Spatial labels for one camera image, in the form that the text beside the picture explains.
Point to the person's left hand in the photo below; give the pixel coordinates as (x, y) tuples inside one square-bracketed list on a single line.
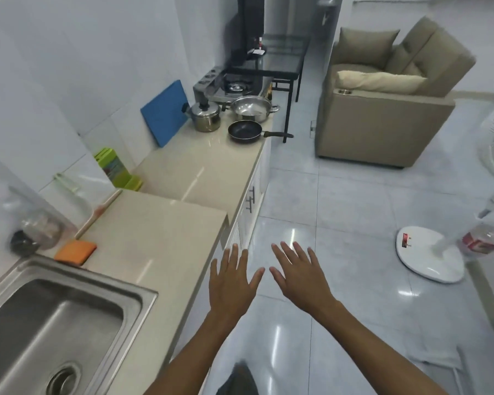
[(230, 290)]

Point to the person's right hand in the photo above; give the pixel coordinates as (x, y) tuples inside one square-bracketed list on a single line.
[(302, 285)]

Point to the person's left thumb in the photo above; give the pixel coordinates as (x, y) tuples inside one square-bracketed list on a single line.
[(258, 280)]

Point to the person's right thumb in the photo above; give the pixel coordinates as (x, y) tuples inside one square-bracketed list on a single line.
[(278, 277)]

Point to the person's right little finger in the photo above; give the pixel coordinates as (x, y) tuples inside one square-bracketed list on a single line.
[(314, 261)]

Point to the person's right middle finger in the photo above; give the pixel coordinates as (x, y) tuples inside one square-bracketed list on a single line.
[(290, 255)]

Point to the person's left middle finger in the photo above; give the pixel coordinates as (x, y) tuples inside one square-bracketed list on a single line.
[(234, 261)]

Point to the person's left little finger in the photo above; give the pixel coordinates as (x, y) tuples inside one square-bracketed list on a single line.
[(213, 273)]

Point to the person's left forearm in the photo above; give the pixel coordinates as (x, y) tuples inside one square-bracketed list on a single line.
[(189, 357)]

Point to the person's right forearm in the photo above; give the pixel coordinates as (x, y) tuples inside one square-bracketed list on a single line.
[(378, 353)]

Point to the white kitchen cabinet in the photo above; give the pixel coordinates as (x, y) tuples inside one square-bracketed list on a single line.
[(247, 201)]

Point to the white standing fan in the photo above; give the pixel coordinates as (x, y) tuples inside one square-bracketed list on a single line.
[(440, 250)]

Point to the black frying pan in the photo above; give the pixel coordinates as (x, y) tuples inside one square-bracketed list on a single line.
[(247, 132)]

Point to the orange sponge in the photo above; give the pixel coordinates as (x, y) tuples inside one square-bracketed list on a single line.
[(75, 251)]

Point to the green knife block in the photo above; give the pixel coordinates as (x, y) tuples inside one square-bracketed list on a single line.
[(117, 170)]

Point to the steel pot with lid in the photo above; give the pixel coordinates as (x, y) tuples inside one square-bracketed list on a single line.
[(206, 115)]

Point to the steel wok pan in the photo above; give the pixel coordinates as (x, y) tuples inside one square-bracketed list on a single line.
[(253, 108)]

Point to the white floor cloth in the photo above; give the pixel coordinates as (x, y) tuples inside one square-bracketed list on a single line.
[(436, 357)]

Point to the blue cutting board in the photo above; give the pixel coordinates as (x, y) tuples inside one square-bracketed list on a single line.
[(164, 113)]

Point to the stainless steel sink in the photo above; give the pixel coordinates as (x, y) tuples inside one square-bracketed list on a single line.
[(53, 324)]

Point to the beige armchair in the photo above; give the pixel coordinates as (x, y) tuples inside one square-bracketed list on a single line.
[(383, 106)]

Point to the plastic bottle with red label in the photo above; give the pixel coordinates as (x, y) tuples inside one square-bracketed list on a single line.
[(483, 238)]

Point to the steel gas stove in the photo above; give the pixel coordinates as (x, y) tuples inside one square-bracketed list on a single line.
[(230, 88)]

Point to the cream pillow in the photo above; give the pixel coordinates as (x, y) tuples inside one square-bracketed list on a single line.
[(378, 81)]

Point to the black glass top table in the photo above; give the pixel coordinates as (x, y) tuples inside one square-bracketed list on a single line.
[(278, 57)]

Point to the small red and black bottle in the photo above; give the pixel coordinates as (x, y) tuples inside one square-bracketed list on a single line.
[(260, 46)]

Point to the brown cushion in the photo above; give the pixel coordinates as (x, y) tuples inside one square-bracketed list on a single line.
[(364, 49)]

